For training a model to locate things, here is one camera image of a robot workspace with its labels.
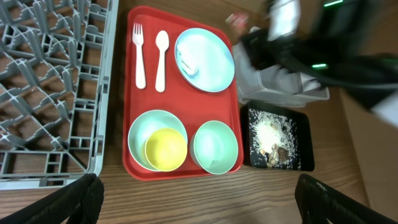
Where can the light green bowl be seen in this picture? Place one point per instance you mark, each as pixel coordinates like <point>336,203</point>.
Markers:
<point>214,147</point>

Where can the white plastic spoon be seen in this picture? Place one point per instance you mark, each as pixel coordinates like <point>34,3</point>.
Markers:
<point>162,42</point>

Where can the clear plastic waste bin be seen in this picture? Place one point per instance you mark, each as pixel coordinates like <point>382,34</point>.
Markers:
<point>274,84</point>

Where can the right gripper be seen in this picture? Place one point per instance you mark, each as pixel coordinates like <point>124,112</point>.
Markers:
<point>263,53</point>

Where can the light blue round plate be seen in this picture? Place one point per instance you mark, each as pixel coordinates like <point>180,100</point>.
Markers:
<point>214,60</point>

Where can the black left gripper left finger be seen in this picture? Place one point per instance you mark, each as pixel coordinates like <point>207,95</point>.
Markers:
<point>78,202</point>

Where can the grey plastic dishwasher rack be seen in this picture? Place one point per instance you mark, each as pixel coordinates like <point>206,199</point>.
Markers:
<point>56,63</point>

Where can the black rectangular waste tray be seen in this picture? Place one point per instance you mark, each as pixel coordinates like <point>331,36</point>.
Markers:
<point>305,147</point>

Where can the food scraps and rice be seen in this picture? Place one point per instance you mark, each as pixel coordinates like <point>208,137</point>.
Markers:
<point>273,141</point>

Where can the red snack wrapper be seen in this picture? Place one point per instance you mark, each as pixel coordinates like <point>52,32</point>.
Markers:
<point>238,21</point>

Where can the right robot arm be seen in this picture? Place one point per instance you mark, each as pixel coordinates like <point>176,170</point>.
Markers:
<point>330,53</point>

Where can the yellow plastic cup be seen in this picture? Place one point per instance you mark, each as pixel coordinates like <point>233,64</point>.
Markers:
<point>166,150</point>

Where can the red plastic serving tray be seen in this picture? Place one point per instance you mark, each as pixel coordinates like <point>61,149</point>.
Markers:
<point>191,106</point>

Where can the white tissue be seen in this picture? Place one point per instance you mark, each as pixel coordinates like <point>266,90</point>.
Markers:
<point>187,59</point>

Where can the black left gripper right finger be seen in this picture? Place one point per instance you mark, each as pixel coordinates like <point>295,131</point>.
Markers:
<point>319,203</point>

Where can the white plastic fork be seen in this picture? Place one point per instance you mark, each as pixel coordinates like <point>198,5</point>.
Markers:
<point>138,40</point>

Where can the light blue bowl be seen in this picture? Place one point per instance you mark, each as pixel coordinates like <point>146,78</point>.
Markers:
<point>144,126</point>

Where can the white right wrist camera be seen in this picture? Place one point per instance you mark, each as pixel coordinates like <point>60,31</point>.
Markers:
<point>285,16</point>

